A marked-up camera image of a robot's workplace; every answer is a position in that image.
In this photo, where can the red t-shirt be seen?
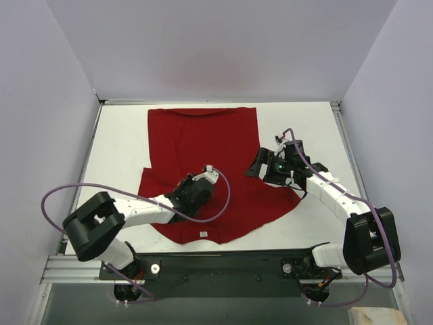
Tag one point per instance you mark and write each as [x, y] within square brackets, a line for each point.
[183, 141]

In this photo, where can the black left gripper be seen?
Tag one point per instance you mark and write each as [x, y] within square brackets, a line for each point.
[185, 189]

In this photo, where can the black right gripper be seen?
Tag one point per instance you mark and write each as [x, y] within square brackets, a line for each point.
[267, 166]

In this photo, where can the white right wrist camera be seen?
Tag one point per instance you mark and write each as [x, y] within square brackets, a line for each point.
[280, 140]

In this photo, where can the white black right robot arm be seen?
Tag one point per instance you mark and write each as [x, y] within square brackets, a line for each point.
[370, 238]

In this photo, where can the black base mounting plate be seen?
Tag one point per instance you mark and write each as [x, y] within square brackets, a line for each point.
[235, 274]

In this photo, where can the beige tissue pack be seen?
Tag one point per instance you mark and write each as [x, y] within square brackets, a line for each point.
[375, 316]

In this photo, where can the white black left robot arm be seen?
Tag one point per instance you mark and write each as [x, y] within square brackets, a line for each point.
[93, 227]

